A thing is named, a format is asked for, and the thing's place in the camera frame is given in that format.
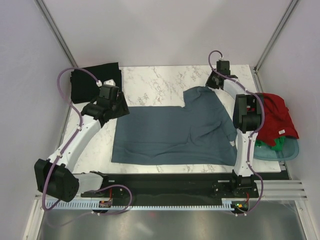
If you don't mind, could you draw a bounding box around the blue-grey t-shirt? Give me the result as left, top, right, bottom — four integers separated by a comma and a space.
111, 86, 237, 166

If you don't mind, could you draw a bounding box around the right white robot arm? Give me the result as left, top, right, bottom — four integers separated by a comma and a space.
206, 59, 265, 198

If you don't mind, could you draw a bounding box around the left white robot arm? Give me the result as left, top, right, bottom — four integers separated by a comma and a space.
34, 84, 129, 202

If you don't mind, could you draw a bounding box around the folded black t-shirt stack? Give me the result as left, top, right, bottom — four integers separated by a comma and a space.
70, 62, 122, 104

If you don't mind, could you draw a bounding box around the red t-shirt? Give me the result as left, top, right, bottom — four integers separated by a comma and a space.
257, 93, 299, 144

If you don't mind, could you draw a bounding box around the green t-shirt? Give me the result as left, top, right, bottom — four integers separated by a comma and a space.
255, 136, 286, 151

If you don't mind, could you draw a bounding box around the teal plastic basket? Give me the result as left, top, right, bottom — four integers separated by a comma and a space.
253, 136, 299, 162

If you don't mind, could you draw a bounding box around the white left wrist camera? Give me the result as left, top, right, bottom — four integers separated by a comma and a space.
96, 79, 116, 87

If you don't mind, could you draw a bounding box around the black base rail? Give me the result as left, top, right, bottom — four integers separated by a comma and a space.
81, 171, 289, 207

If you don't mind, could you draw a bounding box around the right aluminium frame post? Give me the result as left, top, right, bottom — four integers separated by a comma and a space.
253, 0, 300, 73

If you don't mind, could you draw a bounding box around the aluminium frame post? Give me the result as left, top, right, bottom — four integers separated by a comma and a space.
34, 0, 78, 67
253, 0, 300, 73

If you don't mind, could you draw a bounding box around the white slotted cable duct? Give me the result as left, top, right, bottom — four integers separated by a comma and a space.
42, 198, 251, 212

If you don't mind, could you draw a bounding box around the aluminium front frame profile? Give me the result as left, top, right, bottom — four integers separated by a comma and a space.
48, 180, 306, 200

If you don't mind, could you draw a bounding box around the left aluminium frame post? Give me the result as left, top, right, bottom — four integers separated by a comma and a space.
34, 0, 78, 67

